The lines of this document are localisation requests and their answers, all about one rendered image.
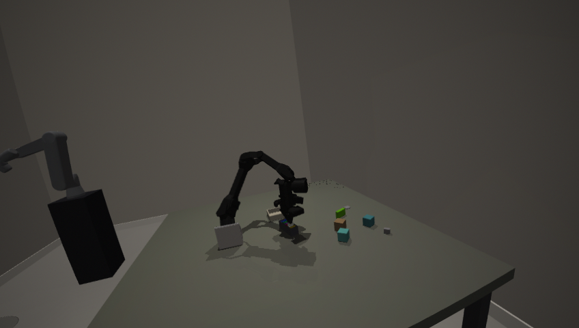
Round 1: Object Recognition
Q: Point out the brown cube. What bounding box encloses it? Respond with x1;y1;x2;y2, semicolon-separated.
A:
334;218;347;231

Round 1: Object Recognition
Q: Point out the green block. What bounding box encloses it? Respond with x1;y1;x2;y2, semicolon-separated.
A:
335;208;345;218

